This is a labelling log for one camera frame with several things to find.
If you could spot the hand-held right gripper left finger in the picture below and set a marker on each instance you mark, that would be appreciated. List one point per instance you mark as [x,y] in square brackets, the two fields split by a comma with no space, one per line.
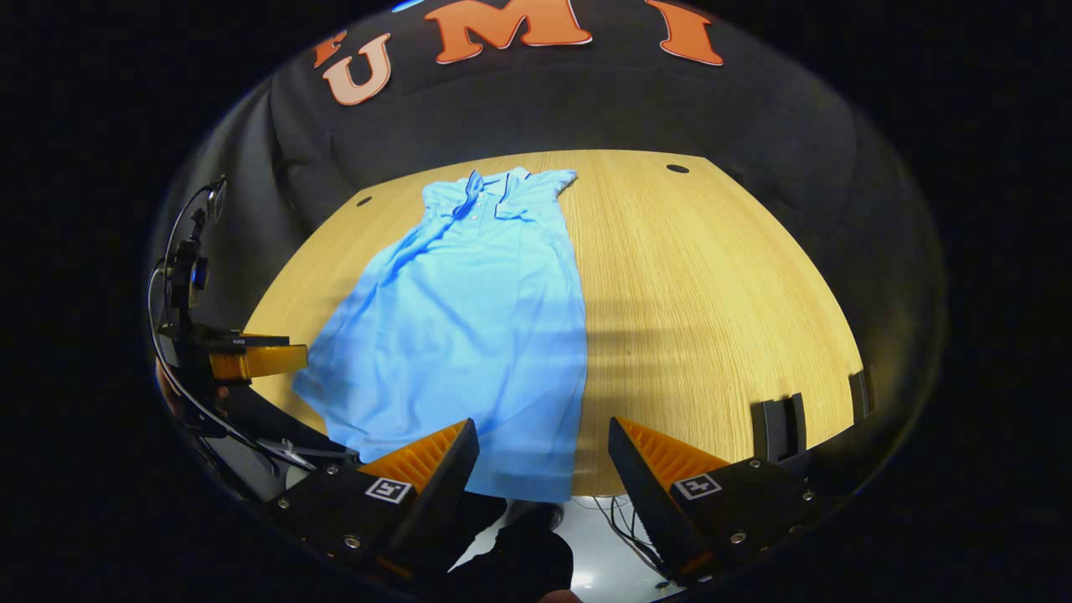
[444,502]

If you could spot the black table edge bracket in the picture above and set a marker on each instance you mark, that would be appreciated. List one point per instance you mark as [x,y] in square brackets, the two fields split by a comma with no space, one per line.
[861,394]
[779,431]

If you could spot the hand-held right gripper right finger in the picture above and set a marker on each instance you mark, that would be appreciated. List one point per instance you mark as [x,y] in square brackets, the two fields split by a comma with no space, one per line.
[649,502]

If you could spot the person's dark leg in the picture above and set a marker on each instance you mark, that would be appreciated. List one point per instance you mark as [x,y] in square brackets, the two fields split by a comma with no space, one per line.
[528,553]

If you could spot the light blue T-shirt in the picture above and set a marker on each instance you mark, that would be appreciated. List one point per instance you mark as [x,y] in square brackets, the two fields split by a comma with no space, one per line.
[469,335]

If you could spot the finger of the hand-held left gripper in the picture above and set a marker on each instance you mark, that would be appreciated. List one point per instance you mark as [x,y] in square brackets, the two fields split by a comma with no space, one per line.
[260,360]

